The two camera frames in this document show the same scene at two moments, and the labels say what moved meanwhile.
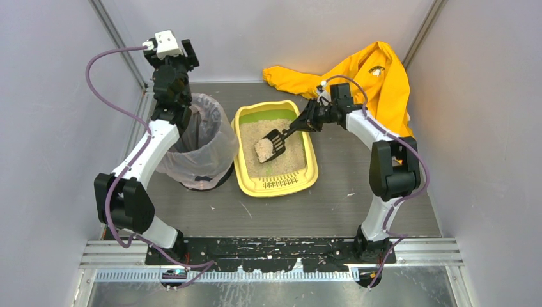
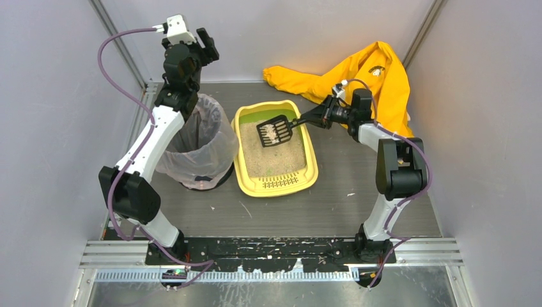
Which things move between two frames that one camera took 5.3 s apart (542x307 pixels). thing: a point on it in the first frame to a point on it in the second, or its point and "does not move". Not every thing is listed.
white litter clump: (264, 149) to (271, 133)
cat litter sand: (293, 162) does not move
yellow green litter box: (271, 158) does not move
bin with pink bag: (204, 153) does not move
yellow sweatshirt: (378, 82) does not move
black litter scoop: (273, 144) to (277, 129)
